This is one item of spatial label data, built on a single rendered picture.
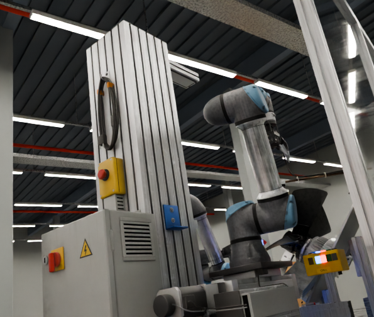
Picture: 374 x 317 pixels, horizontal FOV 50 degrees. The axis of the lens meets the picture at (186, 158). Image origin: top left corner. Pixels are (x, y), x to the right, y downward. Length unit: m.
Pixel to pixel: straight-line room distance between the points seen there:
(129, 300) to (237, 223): 0.52
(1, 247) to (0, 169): 1.08
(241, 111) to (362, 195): 0.65
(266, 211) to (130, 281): 0.56
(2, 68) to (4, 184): 1.85
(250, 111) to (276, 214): 0.37
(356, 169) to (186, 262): 0.73
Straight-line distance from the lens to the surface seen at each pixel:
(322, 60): 1.05
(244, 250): 1.48
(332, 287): 1.93
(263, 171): 1.46
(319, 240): 2.38
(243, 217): 1.49
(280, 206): 1.46
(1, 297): 5.81
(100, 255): 1.18
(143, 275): 1.23
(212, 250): 2.16
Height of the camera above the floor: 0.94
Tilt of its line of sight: 20 degrees up
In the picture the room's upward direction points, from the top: 9 degrees counter-clockwise
